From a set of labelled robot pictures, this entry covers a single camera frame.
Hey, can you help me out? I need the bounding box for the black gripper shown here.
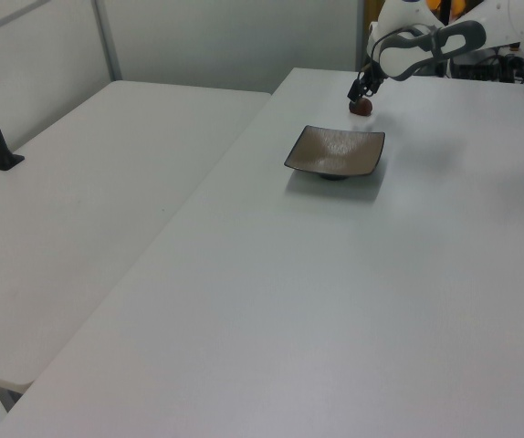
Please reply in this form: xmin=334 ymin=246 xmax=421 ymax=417
xmin=347 ymin=62 xmax=385 ymax=101

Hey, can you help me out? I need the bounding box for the square brown ceramic plate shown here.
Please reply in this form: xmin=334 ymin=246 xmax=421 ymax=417
xmin=283 ymin=124 xmax=386 ymax=183

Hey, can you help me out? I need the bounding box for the black electronics box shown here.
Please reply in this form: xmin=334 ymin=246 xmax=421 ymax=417
xmin=451 ymin=62 xmax=503 ymax=82

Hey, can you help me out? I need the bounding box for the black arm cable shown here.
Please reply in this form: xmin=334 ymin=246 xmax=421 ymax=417
xmin=364 ymin=20 xmax=423 ymax=74

